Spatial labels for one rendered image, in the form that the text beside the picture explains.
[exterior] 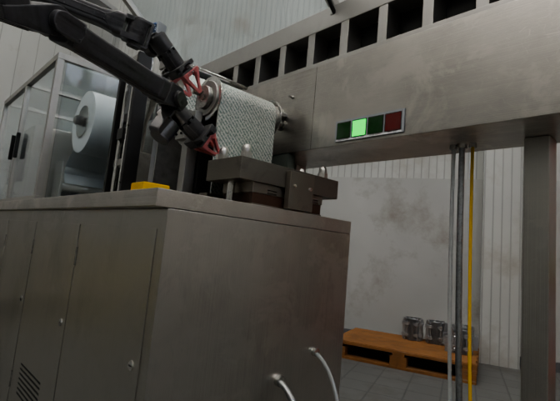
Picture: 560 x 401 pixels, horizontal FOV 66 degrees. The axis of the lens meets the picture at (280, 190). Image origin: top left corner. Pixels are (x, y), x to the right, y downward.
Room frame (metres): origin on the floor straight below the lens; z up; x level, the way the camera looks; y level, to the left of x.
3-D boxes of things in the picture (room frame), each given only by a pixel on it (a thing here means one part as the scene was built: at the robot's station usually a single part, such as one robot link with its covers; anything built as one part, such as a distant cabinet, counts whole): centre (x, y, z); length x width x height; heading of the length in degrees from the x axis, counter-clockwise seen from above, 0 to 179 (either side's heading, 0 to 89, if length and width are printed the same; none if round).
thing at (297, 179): (1.25, -0.06, 0.97); 0.10 x 0.03 x 0.11; 132
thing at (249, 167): (1.30, 0.01, 1.00); 0.40 x 0.16 x 0.06; 132
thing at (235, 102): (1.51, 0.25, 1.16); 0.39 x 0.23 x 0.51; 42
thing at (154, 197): (2.05, 0.86, 0.88); 2.52 x 0.66 x 0.04; 42
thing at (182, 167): (1.33, 0.31, 1.05); 0.06 x 0.05 x 0.31; 132
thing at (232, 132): (1.36, 0.13, 1.10); 0.23 x 0.01 x 0.18; 132
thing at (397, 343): (3.60, -1.14, 0.16); 1.09 x 0.76 x 0.31; 66
